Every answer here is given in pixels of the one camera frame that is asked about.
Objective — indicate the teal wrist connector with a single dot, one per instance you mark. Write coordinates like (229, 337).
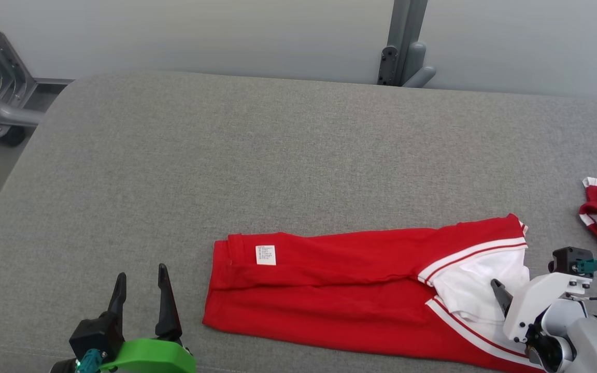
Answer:
(90, 361)
(593, 266)

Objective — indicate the grey fabric sofa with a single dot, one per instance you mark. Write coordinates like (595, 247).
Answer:
(226, 155)

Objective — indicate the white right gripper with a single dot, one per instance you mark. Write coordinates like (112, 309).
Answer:
(537, 300)

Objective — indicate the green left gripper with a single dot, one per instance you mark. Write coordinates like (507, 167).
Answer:
(148, 357)

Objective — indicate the red white t-shirt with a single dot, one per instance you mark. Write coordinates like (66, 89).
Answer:
(329, 290)

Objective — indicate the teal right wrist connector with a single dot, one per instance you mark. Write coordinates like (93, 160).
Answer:
(593, 266)

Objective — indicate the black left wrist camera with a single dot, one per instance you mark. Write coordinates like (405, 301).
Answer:
(96, 334)

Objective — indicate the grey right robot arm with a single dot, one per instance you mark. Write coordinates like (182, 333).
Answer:
(583, 342)

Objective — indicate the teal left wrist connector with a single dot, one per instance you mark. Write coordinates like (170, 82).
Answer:
(90, 361)

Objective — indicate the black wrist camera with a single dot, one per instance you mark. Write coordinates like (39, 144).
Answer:
(96, 334)
(565, 259)

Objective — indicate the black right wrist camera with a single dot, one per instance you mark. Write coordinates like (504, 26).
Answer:
(565, 259)

